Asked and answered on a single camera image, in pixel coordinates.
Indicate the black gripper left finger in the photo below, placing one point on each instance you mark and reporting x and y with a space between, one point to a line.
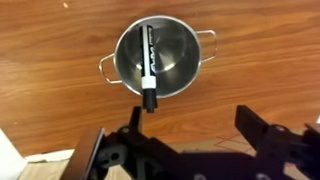
146 150

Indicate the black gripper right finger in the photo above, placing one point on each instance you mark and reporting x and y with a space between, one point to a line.
276 150

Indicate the black and white marker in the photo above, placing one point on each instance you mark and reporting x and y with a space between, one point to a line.
148 83

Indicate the small steel pot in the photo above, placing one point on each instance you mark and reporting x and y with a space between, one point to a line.
176 50

